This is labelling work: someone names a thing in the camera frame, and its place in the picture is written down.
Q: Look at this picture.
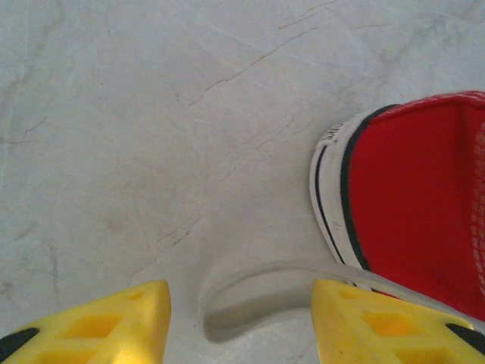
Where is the white shoelace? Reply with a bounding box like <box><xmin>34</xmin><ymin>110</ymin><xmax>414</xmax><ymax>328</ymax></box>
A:
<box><xmin>199</xmin><ymin>263</ymin><xmax>485</xmax><ymax>344</ymax></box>

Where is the red canvas sneaker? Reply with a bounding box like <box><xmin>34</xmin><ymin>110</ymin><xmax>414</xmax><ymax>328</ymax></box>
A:
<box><xmin>308</xmin><ymin>89</ymin><xmax>485</xmax><ymax>331</ymax></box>

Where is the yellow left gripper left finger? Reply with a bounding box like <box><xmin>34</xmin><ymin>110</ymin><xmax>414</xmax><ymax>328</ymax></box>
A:
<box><xmin>0</xmin><ymin>279</ymin><xmax>172</xmax><ymax>364</ymax></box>

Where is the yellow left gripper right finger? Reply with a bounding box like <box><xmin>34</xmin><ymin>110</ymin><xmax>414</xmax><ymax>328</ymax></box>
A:
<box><xmin>310</xmin><ymin>278</ymin><xmax>485</xmax><ymax>364</ymax></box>

